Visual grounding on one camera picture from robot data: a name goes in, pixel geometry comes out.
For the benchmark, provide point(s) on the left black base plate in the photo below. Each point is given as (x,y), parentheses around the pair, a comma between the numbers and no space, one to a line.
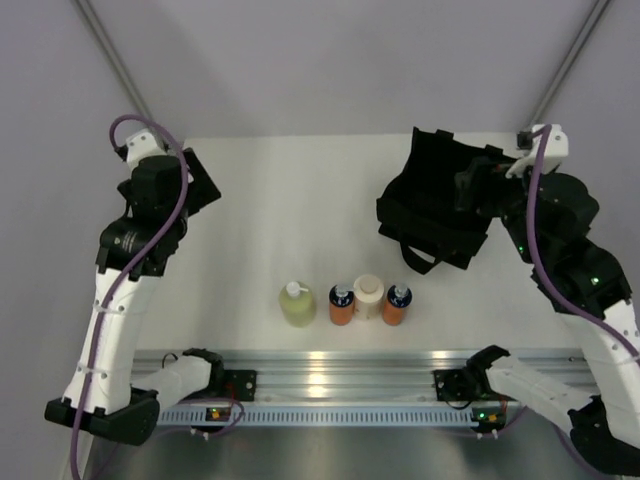
(240,385)

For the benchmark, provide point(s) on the aluminium front rail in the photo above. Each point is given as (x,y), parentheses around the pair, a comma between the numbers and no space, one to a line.
(342,377)

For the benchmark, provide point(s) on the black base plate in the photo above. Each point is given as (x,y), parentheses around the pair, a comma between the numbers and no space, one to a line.
(455,385)
(240,385)

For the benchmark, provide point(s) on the cream bottle white cap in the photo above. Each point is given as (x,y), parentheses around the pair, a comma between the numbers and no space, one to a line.
(369,294)

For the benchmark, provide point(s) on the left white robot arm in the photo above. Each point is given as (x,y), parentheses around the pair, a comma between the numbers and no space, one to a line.
(102,397)

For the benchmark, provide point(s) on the yellow-green pump bottle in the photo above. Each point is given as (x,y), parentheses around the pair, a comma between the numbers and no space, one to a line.
(297,304)

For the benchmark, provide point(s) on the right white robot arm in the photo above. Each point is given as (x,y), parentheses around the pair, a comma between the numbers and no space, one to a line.
(587,288)

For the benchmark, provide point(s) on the aluminium frame post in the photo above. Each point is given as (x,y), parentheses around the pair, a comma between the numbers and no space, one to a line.
(96,29)
(573,53)

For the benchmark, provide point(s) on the black canvas bag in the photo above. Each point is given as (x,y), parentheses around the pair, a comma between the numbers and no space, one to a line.
(417,208)

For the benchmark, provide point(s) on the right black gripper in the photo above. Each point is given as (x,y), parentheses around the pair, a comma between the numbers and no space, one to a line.
(473,182)

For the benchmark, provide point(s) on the grey slotted cable duct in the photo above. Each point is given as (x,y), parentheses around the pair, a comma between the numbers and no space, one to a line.
(294,416)

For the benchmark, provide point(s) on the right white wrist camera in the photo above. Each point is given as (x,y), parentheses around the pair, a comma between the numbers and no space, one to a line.
(553,146)

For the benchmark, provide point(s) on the orange bottle white pump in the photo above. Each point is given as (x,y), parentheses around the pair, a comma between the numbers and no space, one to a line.
(398,299)

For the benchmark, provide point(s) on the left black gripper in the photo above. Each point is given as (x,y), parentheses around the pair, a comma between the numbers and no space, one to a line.
(200,191)

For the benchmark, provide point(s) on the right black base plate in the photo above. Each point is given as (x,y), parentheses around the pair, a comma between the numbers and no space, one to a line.
(455,385)

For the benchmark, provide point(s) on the left aluminium frame post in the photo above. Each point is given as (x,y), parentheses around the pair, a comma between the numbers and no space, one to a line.
(96,29)

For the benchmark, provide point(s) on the right aluminium frame post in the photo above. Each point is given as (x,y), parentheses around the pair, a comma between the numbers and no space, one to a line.
(573,53)

